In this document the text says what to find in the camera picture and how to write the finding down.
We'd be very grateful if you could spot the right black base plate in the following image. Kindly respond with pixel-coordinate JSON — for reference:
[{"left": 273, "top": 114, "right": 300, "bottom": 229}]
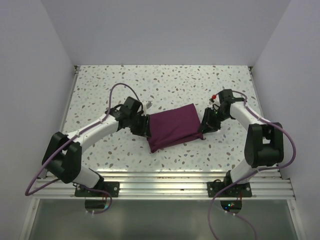
[{"left": 206, "top": 180, "right": 253, "bottom": 198}]

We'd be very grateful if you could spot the purple surgical cloth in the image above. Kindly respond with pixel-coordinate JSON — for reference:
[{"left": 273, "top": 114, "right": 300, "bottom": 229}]
[{"left": 147, "top": 103, "right": 204, "bottom": 153}]

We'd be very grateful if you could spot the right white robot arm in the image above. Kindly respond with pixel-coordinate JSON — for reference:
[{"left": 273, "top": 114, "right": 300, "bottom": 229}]
[{"left": 198, "top": 89, "right": 284, "bottom": 197}]

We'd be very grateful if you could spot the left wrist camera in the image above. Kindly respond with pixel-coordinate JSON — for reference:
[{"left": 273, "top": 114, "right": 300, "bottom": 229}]
[{"left": 143, "top": 100, "right": 152, "bottom": 110}]

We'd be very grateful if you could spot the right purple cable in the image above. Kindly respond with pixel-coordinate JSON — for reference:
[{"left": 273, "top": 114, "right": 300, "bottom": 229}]
[{"left": 207, "top": 90, "right": 298, "bottom": 240}]

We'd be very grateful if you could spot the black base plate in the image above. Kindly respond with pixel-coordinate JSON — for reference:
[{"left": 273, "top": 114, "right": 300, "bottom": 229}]
[
  {"left": 74, "top": 181, "right": 120, "bottom": 198},
  {"left": 206, "top": 180, "right": 253, "bottom": 198}
]

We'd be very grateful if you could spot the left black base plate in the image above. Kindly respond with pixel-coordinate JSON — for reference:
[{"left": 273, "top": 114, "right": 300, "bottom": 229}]
[{"left": 74, "top": 181, "right": 120, "bottom": 198}]

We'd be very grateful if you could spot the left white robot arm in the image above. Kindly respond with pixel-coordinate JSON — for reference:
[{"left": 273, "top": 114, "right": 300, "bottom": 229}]
[{"left": 42, "top": 97, "right": 152, "bottom": 197}]

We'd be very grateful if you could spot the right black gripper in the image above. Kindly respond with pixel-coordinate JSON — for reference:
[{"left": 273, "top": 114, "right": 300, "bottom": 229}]
[{"left": 198, "top": 107, "right": 232, "bottom": 134}]

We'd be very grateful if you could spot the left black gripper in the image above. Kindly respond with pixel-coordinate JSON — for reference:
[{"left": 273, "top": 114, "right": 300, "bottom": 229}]
[{"left": 128, "top": 112, "right": 151, "bottom": 138}]

